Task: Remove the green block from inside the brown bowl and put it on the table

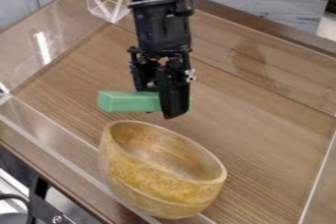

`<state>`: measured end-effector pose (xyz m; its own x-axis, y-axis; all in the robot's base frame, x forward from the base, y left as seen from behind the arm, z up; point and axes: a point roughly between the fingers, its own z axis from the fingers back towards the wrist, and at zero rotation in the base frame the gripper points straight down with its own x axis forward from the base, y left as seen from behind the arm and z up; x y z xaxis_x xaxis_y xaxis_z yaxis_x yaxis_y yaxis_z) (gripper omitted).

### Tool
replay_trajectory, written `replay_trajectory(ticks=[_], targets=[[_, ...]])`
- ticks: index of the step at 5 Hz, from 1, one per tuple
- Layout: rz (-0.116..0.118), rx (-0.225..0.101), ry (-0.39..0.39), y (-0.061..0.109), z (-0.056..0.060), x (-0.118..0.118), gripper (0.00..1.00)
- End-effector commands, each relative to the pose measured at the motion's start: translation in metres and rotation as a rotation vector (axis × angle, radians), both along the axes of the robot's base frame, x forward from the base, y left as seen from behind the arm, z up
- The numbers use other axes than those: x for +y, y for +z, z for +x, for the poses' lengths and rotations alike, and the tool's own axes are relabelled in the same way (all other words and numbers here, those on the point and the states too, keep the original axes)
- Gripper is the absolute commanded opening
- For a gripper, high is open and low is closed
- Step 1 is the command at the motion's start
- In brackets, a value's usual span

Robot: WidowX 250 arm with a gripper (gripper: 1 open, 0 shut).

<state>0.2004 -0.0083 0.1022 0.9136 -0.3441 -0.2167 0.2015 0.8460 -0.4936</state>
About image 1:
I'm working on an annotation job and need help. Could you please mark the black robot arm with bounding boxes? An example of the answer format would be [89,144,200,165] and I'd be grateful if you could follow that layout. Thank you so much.
[126,0,196,119]

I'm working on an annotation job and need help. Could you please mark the clear acrylic tray walls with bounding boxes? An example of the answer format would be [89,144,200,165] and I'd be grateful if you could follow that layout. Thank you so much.
[0,0,336,224]

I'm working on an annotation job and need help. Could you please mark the clear acrylic corner bracket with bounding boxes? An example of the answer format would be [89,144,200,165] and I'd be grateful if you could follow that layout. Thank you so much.
[85,0,129,24]

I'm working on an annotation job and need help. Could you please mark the green rectangular block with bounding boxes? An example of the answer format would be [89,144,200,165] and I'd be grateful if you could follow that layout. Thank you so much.
[97,90,161,113]

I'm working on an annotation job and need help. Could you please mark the brown wooden bowl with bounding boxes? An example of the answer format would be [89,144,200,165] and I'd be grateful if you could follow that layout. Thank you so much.
[97,120,226,220]

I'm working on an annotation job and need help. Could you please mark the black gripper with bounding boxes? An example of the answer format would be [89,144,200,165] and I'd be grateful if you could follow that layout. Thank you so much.
[126,0,194,119]

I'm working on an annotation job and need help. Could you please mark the black table leg bracket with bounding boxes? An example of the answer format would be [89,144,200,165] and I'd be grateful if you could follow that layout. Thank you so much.
[28,177,74,224]

